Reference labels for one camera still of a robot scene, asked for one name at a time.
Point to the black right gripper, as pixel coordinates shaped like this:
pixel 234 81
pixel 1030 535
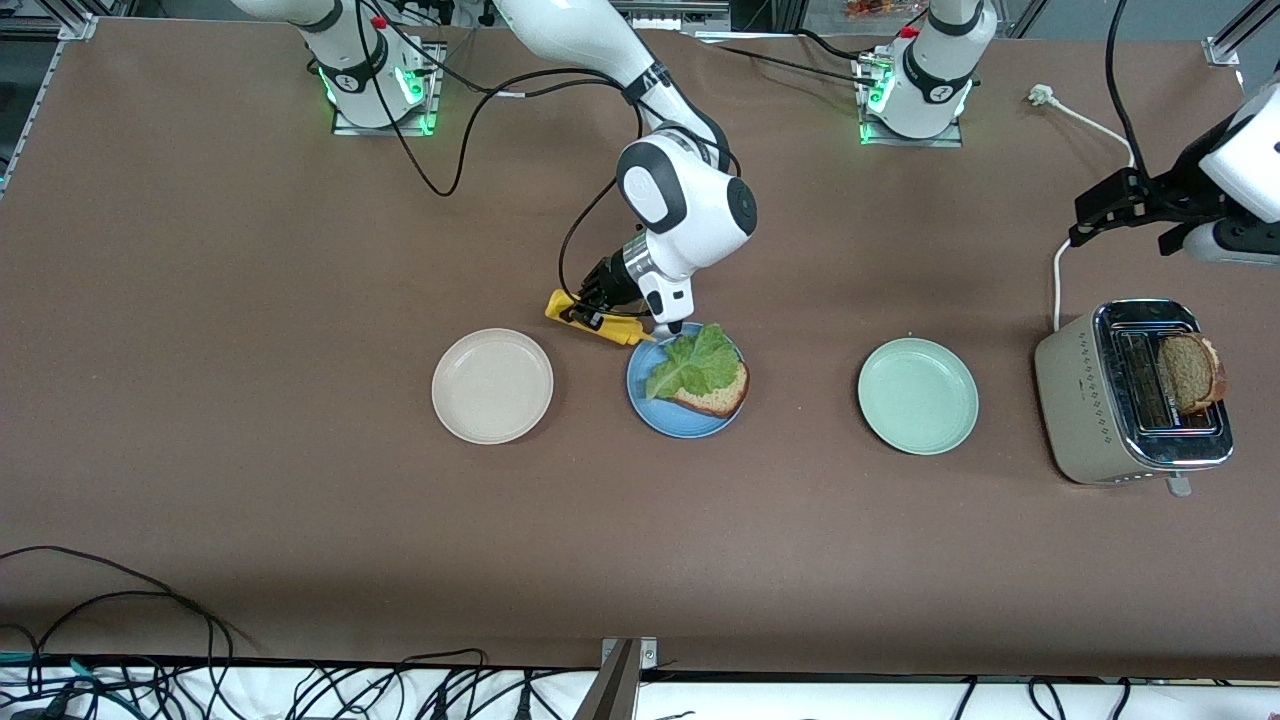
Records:
pixel 606 281

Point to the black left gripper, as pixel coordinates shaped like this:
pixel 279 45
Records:
pixel 1163 194

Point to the yellow mustard squeeze bottle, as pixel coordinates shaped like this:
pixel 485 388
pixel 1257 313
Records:
pixel 625 330

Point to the green lettuce leaf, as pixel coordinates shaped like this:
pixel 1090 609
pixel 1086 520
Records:
pixel 695 362

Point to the brown bread slice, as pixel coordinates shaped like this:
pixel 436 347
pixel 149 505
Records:
pixel 720 398
pixel 1192 372

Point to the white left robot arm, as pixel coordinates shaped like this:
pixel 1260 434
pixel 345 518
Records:
pixel 935 70

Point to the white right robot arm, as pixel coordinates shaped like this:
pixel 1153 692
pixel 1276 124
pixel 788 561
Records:
pixel 690 200

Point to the beige plate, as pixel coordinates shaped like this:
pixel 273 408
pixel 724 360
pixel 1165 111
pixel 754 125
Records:
pixel 492 386

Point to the blue plate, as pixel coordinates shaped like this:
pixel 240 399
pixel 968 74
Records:
pixel 660 415

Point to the light green plate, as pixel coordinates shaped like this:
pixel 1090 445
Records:
pixel 918 396

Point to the beige chrome-topped toaster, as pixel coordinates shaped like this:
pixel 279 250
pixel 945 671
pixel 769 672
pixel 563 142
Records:
pixel 1085 400

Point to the grey metal box device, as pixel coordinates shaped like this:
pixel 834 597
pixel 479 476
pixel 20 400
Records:
pixel 655 15

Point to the orange packet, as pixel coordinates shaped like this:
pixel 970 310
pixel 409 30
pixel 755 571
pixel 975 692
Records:
pixel 880 8

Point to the aluminium corner bracket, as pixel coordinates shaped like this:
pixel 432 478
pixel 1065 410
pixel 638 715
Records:
pixel 1222 52

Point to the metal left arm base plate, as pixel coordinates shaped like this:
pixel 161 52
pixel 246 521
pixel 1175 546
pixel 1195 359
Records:
pixel 950 138

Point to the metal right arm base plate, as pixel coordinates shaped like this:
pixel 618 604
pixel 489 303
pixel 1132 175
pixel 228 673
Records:
pixel 433 90

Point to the aluminium frame post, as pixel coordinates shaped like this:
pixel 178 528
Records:
pixel 612 690

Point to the aluminium frame rail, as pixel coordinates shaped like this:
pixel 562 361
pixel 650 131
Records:
pixel 75 28

